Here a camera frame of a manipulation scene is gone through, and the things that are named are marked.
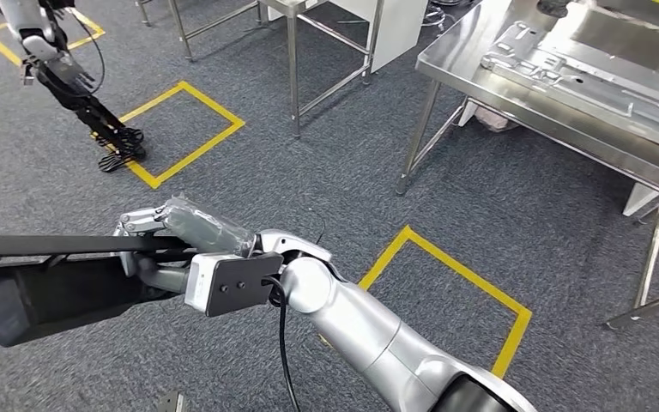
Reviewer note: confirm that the stamped sheet metal panel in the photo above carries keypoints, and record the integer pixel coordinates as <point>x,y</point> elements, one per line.
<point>579,74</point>

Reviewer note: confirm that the long black plastic part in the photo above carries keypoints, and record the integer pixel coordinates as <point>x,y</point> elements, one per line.
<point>51,301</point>

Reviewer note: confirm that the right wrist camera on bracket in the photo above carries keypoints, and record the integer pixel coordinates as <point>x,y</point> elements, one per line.
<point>201,281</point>

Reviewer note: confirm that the white board panel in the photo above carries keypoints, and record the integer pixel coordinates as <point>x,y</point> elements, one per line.
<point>397,34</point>

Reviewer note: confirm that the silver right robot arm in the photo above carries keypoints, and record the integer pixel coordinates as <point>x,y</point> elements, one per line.
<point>363,330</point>

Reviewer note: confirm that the stainless steel workbench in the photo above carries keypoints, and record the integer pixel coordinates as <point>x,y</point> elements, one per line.
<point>454,62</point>

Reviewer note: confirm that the white box under bench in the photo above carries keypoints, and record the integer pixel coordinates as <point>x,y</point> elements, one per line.
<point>642,199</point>

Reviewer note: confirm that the steel frame table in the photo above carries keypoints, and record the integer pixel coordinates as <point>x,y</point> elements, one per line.
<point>293,68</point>

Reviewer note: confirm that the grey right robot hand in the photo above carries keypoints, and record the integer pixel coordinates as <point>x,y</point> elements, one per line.
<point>210,227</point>

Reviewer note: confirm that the pale pink block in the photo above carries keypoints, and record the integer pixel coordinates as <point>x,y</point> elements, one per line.
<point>494,119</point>

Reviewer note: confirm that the second robot grey hand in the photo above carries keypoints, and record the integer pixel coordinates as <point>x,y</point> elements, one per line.
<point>71,74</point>

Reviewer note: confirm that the second robot silver arm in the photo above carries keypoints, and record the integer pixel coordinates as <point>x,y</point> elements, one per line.
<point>22,17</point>

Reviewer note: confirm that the yellow floor tape square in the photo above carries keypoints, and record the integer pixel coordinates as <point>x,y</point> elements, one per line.
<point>523,315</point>

